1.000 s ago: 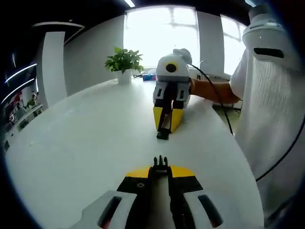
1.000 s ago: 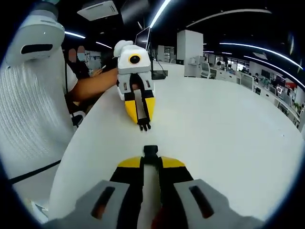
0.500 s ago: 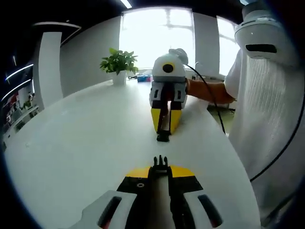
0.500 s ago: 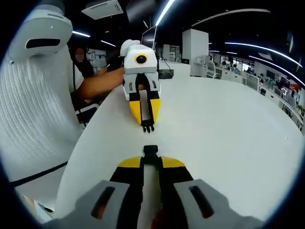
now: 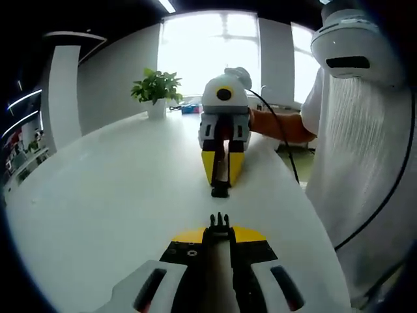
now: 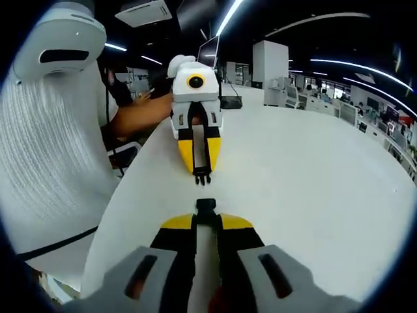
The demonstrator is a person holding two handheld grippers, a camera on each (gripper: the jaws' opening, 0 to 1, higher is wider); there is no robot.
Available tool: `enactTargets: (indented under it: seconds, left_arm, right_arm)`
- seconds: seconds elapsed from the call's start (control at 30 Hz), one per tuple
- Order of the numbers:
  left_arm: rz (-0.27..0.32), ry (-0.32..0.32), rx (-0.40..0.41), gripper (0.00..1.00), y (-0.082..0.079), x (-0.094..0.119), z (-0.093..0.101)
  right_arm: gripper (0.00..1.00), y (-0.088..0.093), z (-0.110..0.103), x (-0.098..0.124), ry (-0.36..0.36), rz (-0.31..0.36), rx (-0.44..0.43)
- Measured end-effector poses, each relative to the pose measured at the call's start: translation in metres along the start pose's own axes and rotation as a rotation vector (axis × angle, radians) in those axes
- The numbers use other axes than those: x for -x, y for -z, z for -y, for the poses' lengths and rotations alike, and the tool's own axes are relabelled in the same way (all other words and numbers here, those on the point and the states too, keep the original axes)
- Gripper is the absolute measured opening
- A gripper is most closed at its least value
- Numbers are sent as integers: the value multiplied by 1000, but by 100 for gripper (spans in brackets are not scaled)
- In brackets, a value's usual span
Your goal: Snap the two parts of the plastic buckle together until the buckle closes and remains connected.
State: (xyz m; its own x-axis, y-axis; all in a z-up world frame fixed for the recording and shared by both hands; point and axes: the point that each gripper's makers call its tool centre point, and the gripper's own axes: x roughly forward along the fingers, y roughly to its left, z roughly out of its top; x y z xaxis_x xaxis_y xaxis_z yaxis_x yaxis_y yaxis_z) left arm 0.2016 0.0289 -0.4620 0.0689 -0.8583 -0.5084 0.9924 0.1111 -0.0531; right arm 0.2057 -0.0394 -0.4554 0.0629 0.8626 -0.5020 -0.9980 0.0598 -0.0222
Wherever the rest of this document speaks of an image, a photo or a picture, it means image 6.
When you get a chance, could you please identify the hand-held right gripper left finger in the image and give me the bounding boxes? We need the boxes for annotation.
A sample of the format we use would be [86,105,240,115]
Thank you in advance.
[63,213,198,313]

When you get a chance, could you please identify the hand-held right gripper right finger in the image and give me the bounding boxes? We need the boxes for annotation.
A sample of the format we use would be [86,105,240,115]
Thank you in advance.
[216,212,363,313]

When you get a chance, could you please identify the black pronged plastic buckle part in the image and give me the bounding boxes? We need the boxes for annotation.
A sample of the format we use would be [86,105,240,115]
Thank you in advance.
[192,165,213,187]

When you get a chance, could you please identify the black socket plastic buckle part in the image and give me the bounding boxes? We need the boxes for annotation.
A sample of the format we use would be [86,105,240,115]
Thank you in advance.
[195,198,219,229]

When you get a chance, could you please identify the black desk microphone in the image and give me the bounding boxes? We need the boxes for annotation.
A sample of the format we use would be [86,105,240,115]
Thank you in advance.
[217,65,244,110]

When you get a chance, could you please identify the dark computer monitor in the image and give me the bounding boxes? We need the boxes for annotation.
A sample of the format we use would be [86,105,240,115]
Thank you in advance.
[197,35,220,68]

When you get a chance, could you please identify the black chair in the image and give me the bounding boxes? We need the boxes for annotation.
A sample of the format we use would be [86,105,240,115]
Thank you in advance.
[107,141,143,179]

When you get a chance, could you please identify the ceiling light strip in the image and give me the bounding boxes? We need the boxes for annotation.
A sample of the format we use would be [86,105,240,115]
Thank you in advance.
[310,58,417,115]
[214,0,246,37]

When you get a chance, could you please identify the white office chair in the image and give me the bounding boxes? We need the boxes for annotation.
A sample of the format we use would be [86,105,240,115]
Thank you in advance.
[285,86,308,110]

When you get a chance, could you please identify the ceiling air conditioner unit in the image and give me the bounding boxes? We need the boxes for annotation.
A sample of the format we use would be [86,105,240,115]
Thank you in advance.
[114,0,173,28]

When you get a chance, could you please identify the white chest device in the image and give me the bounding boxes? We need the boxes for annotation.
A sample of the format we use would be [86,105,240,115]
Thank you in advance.
[12,12,108,87]

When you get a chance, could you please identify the black cable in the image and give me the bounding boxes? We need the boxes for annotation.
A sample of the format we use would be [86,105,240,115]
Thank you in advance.
[18,227,99,260]

